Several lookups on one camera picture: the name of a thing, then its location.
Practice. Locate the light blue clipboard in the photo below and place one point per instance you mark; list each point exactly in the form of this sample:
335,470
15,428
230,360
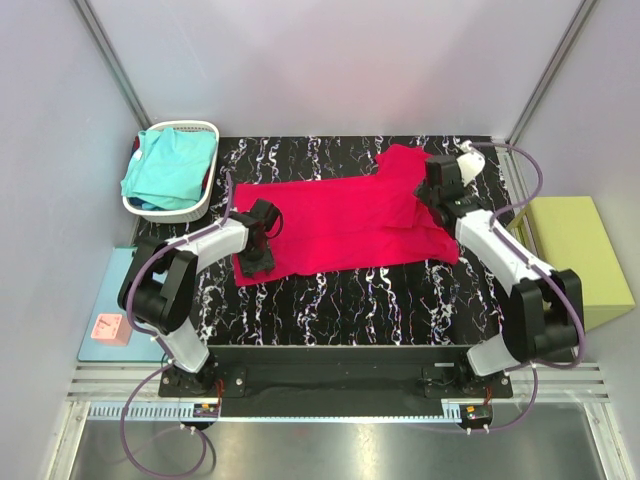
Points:
139,348

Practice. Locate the red t shirt in basket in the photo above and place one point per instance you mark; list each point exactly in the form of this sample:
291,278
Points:
135,150

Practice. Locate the blue t shirt in basket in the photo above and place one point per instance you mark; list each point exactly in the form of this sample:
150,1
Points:
143,205

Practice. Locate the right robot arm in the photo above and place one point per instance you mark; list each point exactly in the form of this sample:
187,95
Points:
543,308

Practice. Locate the turquoise t shirt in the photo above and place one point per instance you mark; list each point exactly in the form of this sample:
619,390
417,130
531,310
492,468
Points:
171,169

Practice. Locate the yellow green drawer box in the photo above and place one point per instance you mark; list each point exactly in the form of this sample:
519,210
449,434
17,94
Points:
568,233

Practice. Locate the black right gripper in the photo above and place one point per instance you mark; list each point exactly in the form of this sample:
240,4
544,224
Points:
421,191

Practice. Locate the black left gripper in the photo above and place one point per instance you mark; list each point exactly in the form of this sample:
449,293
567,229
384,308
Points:
256,263

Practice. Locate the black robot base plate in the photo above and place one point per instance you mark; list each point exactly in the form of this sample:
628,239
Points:
334,382

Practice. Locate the pink t shirt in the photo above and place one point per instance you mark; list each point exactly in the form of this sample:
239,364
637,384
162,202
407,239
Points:
351,223

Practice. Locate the pink numbered block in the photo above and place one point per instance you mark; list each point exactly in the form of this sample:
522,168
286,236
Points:
111,329

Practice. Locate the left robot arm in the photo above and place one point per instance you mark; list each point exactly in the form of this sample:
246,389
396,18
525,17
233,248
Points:
158,289

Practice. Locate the white laundry basket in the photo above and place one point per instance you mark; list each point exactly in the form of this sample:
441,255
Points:
198,211

